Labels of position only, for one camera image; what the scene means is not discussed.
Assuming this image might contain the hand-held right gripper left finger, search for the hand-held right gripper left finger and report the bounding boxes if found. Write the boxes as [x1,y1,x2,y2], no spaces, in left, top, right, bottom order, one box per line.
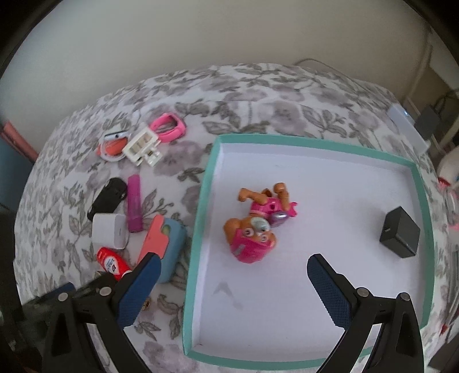
[42,253,163,373]

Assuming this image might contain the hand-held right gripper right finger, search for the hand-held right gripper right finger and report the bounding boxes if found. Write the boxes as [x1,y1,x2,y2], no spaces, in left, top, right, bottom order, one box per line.
[307,253,425,373]

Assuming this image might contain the red toothpaste tube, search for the red toothpaste tube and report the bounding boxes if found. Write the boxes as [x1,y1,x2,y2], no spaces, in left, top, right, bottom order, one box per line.
[97,247,131,281]

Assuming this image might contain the coral phone case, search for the coral phone case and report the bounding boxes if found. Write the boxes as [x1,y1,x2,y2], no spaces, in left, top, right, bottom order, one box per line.
[137,214,171,266]

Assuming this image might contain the blue phone case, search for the blue phone case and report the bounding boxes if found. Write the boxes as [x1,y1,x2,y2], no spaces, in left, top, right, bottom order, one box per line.
[158,219,188,284]

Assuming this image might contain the white cube charger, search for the white cube charger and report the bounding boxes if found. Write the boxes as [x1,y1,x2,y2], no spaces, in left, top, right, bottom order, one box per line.
[91,213,127,250]

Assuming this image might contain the magenta tube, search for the magenta tube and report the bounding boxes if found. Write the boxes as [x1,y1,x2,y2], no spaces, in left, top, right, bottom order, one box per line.
[126,174,143,233]

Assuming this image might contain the black toy car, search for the black toy car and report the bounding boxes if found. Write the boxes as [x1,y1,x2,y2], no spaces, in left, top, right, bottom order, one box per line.
[87,177,128,221]

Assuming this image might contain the teal cardboard box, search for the teal cardboard box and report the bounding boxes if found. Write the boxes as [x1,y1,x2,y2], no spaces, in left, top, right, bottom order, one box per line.
[182,133,434,372]

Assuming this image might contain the black cube charger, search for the black cube charger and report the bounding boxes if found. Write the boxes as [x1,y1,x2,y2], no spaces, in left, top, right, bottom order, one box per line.
[379,206,421,258]

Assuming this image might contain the pink dog toy figure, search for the pink dog toy figure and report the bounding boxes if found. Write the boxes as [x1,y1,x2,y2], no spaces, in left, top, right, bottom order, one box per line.
[224,183,299,265]

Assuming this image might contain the white plug adapter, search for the white plug adapter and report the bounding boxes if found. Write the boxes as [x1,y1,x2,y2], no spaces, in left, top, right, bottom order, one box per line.
[122,122,162,167]

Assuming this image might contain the orange pouch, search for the orange pouch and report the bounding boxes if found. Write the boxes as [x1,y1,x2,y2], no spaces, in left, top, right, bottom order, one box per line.
[102,138,127,156]

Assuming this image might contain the pink watch band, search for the pink watch band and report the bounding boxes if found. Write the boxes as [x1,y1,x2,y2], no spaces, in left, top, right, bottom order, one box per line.
[150,113,187,143]

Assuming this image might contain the white power strip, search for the white power strip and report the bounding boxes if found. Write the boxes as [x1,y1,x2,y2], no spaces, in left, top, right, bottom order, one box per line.
[387,104,431,155]

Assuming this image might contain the black power adapter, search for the black power adapter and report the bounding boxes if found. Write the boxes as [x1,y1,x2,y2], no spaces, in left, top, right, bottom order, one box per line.
[415,106,443,140]

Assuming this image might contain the floral printed blanket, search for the floral printed blanket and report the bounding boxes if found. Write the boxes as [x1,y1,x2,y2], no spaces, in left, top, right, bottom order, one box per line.
[14,63,449,373]

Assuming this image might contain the white charging cable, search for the white charging cable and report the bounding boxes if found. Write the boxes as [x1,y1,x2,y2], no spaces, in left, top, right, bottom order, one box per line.
[98,138,126,162]

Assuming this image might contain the reddish wooden post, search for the reddish wooden post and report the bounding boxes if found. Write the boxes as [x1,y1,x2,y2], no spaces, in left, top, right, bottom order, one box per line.
[0,122,38,162]

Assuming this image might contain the grey cable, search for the grey cable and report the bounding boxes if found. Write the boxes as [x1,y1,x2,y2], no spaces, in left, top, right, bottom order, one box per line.
[294,57,345,76]

